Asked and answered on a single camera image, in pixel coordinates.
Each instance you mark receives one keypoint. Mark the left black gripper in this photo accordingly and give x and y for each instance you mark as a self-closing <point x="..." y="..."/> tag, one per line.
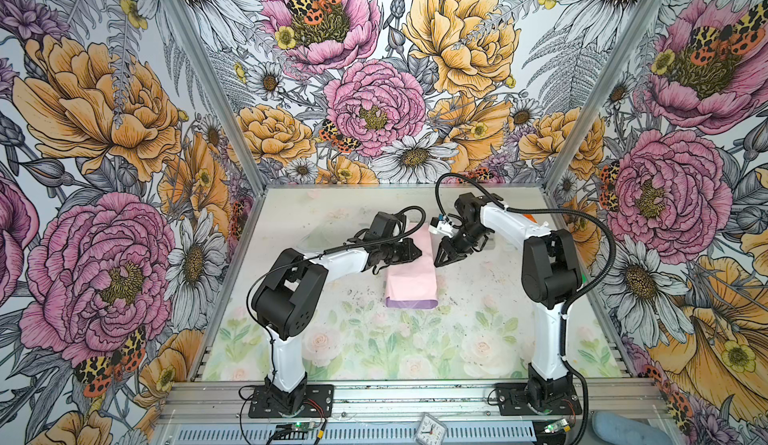
<point x="410" y="255"/>

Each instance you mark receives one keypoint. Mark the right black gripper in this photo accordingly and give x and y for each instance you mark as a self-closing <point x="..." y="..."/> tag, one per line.
<point x="450" y="250"/>

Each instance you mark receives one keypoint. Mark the purple wrapping paper sheet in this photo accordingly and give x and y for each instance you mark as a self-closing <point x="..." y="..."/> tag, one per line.
<point x="414" y="286"/>

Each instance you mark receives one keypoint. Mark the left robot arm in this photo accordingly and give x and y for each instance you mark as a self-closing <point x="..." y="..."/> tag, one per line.
<point x="286" y="300"/>

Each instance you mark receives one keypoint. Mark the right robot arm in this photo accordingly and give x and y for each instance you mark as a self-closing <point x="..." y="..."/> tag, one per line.
<point x="550" y="277"/>

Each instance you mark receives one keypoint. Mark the small white clock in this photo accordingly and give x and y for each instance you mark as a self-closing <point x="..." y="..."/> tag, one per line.
<point x="430" y="431"/>

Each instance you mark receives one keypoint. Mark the blue grey cloth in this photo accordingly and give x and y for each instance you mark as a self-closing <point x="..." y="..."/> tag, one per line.
<point x="618" y="430"/>

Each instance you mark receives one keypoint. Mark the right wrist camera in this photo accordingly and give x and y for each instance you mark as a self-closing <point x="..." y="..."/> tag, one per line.
<point x="466" y="205"/>

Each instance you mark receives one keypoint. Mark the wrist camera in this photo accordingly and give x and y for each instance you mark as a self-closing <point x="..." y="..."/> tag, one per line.
<point x="466" y="205"/>
<point x="384" y="226"/>

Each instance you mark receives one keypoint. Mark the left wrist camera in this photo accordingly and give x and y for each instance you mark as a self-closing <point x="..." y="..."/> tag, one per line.
<point x="384" y="226"/>

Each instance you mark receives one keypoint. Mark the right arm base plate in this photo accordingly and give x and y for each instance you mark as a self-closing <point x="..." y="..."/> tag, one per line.
<point x="523" y="399"/>

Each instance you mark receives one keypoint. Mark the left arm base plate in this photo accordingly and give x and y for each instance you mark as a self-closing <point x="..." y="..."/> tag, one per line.
<point x="308" y="401"/>

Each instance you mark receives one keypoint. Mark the aluminium front rail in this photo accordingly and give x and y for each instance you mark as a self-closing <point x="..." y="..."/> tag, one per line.
<point x="399" y="401"/>

